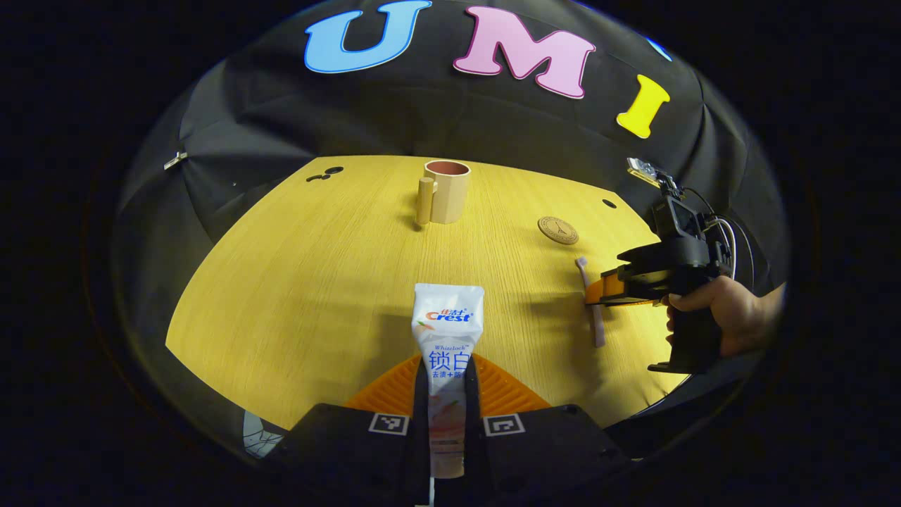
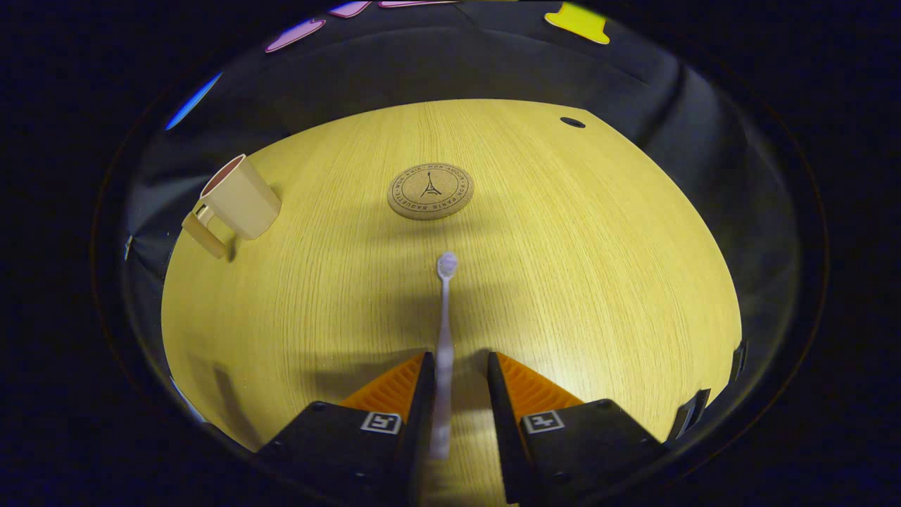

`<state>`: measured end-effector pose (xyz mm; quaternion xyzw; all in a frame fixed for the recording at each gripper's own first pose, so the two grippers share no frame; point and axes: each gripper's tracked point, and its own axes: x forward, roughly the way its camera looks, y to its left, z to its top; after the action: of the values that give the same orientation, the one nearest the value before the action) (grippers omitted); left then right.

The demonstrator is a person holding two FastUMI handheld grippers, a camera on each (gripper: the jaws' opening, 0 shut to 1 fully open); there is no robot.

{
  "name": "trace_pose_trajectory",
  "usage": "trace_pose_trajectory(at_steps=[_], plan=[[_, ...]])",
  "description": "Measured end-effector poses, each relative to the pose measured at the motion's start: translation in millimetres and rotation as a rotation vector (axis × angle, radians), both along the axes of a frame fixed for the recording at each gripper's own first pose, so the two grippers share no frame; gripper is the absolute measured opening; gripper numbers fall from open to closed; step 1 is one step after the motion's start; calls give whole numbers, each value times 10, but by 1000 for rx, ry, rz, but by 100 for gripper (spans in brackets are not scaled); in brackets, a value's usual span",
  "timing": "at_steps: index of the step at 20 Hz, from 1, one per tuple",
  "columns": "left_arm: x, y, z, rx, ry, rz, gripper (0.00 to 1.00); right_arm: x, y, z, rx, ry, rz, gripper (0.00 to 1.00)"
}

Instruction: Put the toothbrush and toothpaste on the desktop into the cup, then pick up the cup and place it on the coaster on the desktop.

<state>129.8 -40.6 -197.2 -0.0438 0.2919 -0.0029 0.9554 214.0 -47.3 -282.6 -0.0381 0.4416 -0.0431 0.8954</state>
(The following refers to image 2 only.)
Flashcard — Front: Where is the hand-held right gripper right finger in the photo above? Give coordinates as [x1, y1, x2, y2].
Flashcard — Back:
[487, 351, 666, 507]

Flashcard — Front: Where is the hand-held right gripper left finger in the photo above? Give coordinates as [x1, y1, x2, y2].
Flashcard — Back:
[253, 351, 436, 507]

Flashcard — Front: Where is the wooden desktop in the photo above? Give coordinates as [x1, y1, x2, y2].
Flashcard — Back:
[160, 99, 743, 507]

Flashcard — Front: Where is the round cork coaster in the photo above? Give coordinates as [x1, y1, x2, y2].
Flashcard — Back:
[386, 163, 475, 221]

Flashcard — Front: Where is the beige cup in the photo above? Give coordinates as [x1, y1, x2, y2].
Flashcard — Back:
[181, 154, 282, 261]

